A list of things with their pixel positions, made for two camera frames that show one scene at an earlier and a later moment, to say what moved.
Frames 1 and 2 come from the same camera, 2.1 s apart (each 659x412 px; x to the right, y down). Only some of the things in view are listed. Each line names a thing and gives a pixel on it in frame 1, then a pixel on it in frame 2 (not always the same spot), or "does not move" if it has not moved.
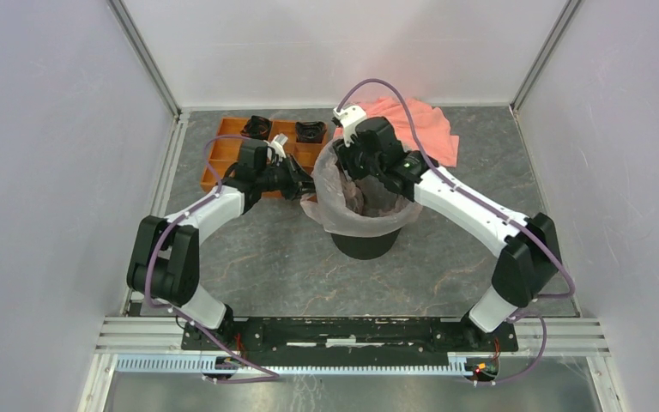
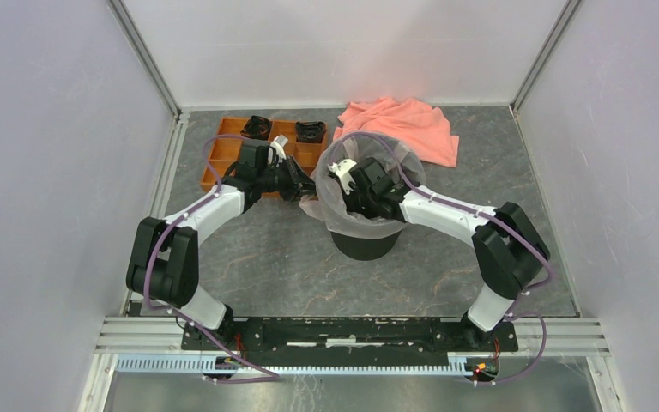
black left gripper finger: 299,169 does not move
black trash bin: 364,248 does not move
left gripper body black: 281,178 does not move
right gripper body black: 353,160 -> 361,202
